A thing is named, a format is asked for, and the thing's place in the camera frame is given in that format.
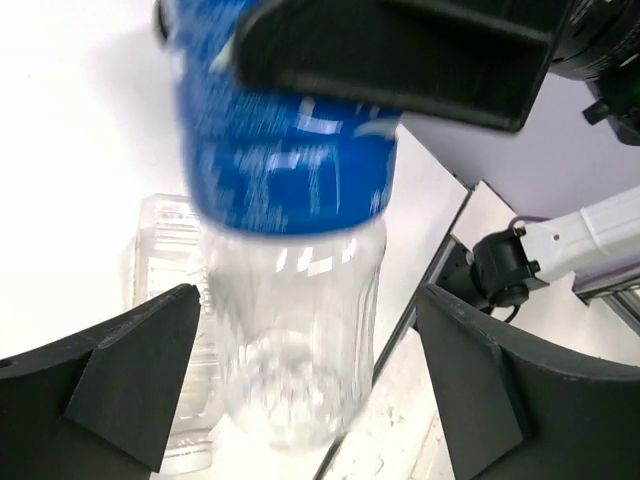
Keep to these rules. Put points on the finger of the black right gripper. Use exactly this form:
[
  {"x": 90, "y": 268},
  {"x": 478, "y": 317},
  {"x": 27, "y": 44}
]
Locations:
[{"x": 476, "y": 62}]

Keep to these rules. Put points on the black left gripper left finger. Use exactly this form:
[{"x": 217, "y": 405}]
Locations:
[{"x": 86, "y": 407}]

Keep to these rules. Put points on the large ribbed clear bottle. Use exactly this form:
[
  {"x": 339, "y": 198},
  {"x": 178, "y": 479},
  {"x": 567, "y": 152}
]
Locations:
[{"x": 167, "y": 262}]

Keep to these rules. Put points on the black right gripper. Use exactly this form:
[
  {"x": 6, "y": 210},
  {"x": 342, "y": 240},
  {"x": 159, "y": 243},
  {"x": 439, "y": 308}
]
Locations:
[{"x": 600, "y": 47}]

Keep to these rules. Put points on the small blue label bottle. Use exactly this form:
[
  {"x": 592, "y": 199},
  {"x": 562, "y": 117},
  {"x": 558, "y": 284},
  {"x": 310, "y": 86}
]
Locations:
[{"x": 291, "y": 192}]

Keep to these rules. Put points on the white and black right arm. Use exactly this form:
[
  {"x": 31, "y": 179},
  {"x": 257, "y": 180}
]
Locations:
[{"x": 507, "y": 266}]

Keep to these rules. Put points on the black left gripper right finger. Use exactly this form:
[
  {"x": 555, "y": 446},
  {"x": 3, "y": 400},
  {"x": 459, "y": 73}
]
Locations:
[{"x": 515, "y": 406}]

